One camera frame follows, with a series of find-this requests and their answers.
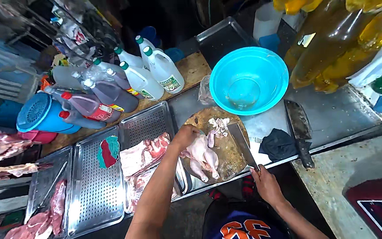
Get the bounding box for person's right hand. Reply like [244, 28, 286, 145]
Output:
[250, 164, 288, 208]

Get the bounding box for person's left hand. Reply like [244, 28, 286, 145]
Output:
[171, 124, 204, 154]

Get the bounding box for raw whole chicken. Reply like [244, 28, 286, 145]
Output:
[180, 129, 220, 183]

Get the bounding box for knife with long steel blade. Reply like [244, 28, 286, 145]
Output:
[227, 123, 261, 177]

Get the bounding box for person's right forearm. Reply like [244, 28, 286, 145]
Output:
[273, 199, 330, 239]

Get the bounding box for person's left forearm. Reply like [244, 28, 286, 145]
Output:
[125, 142, 183, 239]

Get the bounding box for person's legs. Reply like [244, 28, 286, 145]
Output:
[208, 175, 256, 202]

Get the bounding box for pile of chicken scraps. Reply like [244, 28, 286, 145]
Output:
[208, 118, 231, 139]

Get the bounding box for round wooden chopping board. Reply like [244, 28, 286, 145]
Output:
[180, 106, 251, 185]

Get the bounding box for black cloth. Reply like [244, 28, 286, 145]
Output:
[259, 128, 312, 162]

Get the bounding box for clear plastic bag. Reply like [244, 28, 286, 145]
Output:
[198, 75, 215, 106]

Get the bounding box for person's body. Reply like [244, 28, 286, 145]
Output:
[202, 199, 292, 239]

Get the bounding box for perforated steel tray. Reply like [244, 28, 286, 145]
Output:
[119, 100, 188, 214]
[66, 125, 127, 239]

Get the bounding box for large dark cleaver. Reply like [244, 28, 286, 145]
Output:
[284, 99, 315, 169]

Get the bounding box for raw pork rib slab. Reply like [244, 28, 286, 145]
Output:
[120, 132, 171, 181]

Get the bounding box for wooden plank shelf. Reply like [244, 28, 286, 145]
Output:
[41, 51, 212, 158]

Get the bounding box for turquoise plastic basin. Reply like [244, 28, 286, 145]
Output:
[209, 46, 290, 116]

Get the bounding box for raw pork belly slab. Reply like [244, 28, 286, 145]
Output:
[125, 163, 181, 214]

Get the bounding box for teal and red cloth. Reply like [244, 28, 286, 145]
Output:
[97, 135, 120, 169]

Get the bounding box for dark steel tray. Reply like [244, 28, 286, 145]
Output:
[195, 17, 258, 69]

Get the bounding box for group of plastic jugs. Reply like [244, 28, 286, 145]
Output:
[43, 35, 185, 130]

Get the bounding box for blue plastic container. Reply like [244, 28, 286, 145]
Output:
[259, 33, 281, 53]

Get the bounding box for dark red box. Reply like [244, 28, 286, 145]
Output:
[343, 171, 382, 239]

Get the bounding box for white plastic container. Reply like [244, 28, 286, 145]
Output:
[253, 2, 283, 40]

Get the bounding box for blue plastic bucket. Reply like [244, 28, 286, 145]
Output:
[16, 92, 81, 135]

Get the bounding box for bags of yellow oil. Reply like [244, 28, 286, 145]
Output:
[273, 0, 382, 93]

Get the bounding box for steel sharpening rod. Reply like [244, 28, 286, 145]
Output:
[38, 161, 68, 209]

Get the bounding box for white plastic sack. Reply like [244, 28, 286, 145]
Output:
[348, 27, 382, 106]

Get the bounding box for pink plastic bowl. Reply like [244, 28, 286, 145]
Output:
[18, 131, 58, 145]

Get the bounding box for long raw meat strip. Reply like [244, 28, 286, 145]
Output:
[50, 179, 67, 236]

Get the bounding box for rack of hanging packets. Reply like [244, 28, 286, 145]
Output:
[47, 0, 122, 67]

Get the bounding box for steel tray with meat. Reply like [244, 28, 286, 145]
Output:
[23, 146, 74, 239]

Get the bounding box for hanging meat bone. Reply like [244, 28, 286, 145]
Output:
[0, 163, 53, 178]

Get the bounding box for raw meat chunk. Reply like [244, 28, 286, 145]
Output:
[4, 210, 53, 239]

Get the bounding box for large hanging meat piece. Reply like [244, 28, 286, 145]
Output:
[0, 130, 33, 161]

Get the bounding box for white plastic chair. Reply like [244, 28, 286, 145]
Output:
[0, 64, 40, 104]

